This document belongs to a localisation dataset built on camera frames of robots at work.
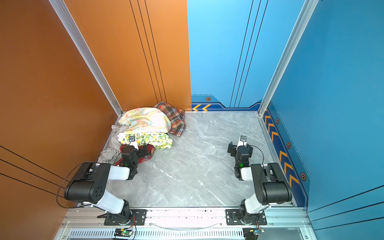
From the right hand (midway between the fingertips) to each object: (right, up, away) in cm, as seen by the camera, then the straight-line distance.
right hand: (238, 143), depth 93 cm
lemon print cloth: (-50, +1, +3) cm, 50 cm away
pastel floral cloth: (-62, +15, +10) cm, 65 cm away
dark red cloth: (-56, -5, +1) cm, 56 cm away
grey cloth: (-81, -6, 0) cm, 81 cm away
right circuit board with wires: (0, -40, -23) cm, 46 cm away
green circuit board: (-61, -40, -23) cm, 77 cm away
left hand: (-64, 0, 0) cm, 64 cm away
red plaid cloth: (-41, +18, +18) cm, 49 cm away
